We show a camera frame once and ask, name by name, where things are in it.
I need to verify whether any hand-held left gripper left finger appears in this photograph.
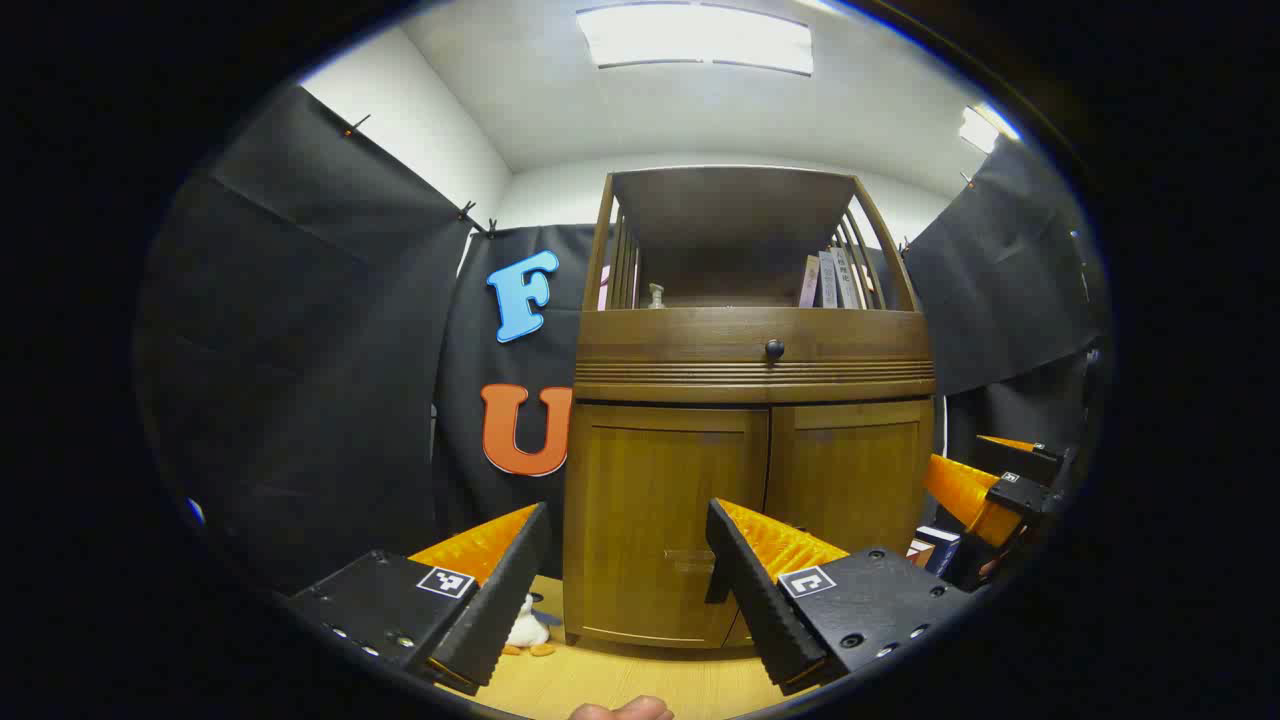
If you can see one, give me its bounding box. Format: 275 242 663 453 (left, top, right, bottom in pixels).
285 502 553 698

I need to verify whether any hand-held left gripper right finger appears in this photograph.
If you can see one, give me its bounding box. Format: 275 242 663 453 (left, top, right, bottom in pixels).
704 498 979 698

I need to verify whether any wooden shoe cabinet door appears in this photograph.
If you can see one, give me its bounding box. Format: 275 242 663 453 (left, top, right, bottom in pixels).
565 403 771 649
740 398 936 646

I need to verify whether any wooden double-door shoe cabinet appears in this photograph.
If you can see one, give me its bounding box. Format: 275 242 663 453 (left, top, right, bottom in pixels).
562 165 938 651

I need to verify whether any penguin plush toy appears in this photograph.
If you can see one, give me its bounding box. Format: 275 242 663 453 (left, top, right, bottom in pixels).
503 593 563 658

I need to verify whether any blue book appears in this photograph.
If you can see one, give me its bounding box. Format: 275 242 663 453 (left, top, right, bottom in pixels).
918 526 962 579

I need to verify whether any black backdrop cloth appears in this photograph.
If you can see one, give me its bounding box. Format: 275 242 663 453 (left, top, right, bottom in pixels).
135 85 1111 591

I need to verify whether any small ceiling light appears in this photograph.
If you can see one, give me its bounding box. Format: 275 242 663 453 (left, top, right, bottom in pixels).
958 103 1021 154

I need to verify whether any large ceiling light panel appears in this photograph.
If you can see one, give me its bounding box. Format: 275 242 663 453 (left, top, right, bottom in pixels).
575 2 816 78

